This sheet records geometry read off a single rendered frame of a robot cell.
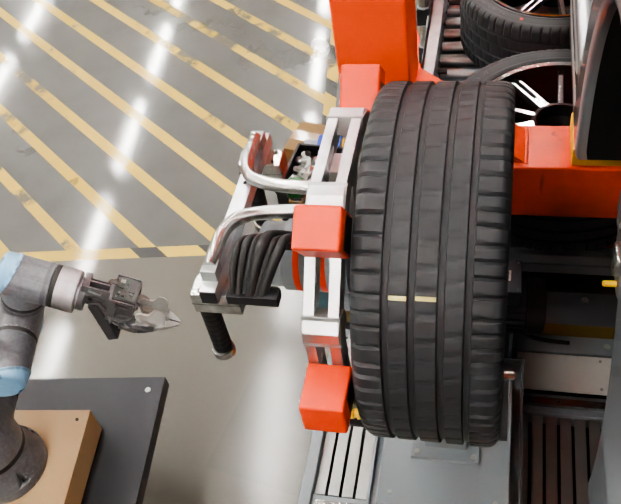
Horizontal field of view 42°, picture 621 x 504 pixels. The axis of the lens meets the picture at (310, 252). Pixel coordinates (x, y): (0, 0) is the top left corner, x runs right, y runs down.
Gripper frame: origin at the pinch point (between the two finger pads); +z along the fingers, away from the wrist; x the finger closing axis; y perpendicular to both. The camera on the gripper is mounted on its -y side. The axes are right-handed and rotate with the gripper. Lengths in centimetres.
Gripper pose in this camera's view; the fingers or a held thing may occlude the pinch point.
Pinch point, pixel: (173, 323)
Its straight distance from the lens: 173.6
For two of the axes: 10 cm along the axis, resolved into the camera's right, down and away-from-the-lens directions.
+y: 3.0, -6.2, -7.3
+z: 9.5, 2.7, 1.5
